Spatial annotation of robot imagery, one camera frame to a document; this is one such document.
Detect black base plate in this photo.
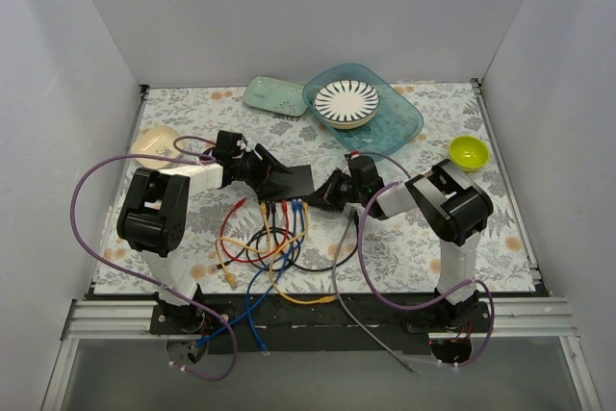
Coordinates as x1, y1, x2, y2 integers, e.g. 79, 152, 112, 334
148, 293, 497, 354

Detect striped white blue plate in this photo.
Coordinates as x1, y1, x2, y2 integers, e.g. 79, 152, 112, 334
313, 80, 380, 124

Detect red ethernet cable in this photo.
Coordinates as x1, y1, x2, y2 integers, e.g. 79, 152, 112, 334
219, 198, 295, 270

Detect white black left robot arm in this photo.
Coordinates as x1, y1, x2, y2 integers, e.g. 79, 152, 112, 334
116, 131, 293, 334

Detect floral table mat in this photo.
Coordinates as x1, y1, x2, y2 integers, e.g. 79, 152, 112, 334
93, 82, 539, 295

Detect yellow ethernet cable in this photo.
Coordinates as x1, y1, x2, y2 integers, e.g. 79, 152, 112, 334
269, 198, 338, 306
214, 203, 285, 290

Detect mint green divided dish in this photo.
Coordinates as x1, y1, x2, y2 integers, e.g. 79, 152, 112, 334
243, 76, 307, 117

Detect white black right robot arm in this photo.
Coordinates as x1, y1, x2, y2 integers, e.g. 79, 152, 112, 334
305, 152, 494, 332

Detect cream square dish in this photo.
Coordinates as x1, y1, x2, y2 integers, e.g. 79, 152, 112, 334
130, 126, 182, 169

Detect aluminium frame rail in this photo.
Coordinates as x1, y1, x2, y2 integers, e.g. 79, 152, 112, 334
64, 297, 578, 339

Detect black cable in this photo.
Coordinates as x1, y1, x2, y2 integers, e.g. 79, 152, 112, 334
216, 203, 362, 273

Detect black network switch box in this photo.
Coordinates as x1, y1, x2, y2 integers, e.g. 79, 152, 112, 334
257, 165, 315, 202

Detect blue ethernet cable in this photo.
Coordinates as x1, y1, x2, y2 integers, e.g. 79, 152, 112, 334
192, 201, 304, 349
244, 201, 309, 352

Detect lime green bowl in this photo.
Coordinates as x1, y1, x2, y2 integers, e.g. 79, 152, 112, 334
449, 136, 490, 172

